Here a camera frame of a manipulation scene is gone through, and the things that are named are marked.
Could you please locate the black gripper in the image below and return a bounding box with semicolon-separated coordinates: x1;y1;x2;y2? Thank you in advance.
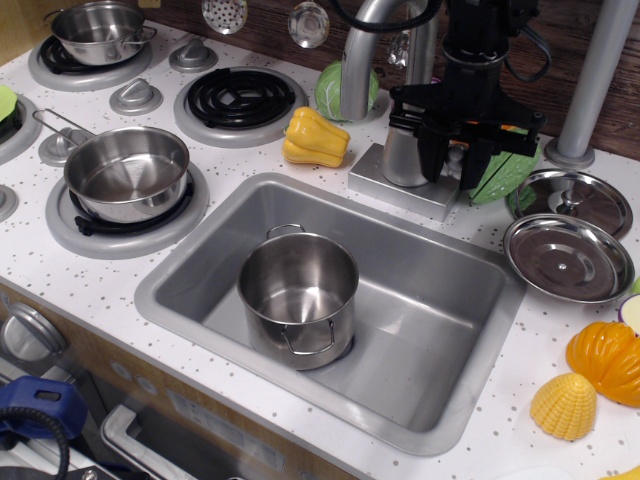
390;47;546;190

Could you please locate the silver faucet lever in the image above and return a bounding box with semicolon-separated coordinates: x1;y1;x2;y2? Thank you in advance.
445;143;467;180

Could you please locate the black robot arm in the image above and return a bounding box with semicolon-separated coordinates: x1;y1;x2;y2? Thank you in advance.
390;1;546;190

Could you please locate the green toy bitter gourd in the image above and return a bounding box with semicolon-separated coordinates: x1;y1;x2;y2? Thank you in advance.
468;147;541;204

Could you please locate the silver toy faucet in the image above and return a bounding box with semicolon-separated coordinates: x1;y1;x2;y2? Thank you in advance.
340;18;459;222

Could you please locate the hanging clear utensil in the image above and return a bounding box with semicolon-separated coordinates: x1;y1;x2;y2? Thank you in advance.
387;30;411;69

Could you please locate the steel lid with knob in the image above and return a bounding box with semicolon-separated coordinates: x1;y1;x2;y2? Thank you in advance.
507;169;633;239

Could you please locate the green toy cabbage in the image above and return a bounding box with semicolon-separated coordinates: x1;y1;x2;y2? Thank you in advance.
314;60;379;122

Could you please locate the yellow toy bell pepper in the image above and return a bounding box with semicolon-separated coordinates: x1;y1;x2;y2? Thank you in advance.
281;107;350;168

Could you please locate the steel plate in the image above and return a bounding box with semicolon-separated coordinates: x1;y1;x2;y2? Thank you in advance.
503;214;635;304

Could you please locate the grey sink basin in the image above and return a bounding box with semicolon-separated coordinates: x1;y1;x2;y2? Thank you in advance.
135;174;525;456

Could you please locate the hanging steel ladle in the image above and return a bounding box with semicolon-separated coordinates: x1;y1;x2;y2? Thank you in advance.
288;1;330;49

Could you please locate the steel pot in sink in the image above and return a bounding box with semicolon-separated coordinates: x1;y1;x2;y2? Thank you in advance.
237;224;359;371

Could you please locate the black coil burner centre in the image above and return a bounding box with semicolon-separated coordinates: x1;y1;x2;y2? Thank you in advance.
173;67;308;149

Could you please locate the purple white toy eggplant slice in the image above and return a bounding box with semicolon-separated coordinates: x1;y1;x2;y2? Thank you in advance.
618;294;640;336

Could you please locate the orange toy pumpkin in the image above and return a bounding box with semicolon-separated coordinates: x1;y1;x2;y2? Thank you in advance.
565;322;639;408

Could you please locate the hanging perforated skimmer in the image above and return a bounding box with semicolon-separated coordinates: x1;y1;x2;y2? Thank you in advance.
201;0;248;35

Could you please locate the yellow toy corn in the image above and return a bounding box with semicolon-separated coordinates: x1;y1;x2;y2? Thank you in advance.
529;373;597;441

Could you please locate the grey stove knob upper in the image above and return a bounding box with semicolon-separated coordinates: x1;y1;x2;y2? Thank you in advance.
169;38;218;74

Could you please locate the grey stove knob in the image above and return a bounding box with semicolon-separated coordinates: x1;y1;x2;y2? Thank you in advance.
109;78;163;116
38;127;90;167
169;38;218;74

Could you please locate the grey stove knob middle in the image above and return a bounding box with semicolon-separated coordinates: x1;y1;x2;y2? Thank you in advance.
109;78;163;116

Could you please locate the steel bowl pot rear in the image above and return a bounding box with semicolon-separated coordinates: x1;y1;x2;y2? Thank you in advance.
44;1;157;66

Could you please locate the grey stove knob lower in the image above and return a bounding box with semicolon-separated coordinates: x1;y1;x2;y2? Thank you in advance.
38;127;90;167

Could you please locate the green toy item left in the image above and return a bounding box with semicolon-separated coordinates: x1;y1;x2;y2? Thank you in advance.
0;85;18;122

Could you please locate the grey round oven dial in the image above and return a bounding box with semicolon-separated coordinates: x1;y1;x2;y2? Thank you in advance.
1;302;67;363

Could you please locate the grey vertical post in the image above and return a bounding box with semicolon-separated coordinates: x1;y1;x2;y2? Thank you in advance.
544;0;639;170

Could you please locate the steel saucepan with handle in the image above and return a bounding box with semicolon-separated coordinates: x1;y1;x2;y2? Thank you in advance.
63;126;190;225

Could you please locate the grey burner ring front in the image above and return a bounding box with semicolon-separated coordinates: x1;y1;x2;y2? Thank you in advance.
44;160;211;261

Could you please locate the grey burner ring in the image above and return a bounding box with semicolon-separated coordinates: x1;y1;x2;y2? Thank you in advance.
27;33;154;93
44;160;211;261

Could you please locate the grey burner ring rear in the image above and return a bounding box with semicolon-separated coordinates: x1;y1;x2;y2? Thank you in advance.
27;33;154;93

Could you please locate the toy oven door handle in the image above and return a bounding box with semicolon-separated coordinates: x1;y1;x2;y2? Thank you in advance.
100;405;195;480

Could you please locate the blue clamp with cable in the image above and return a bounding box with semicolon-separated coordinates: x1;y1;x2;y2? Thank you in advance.
1;375;88;479

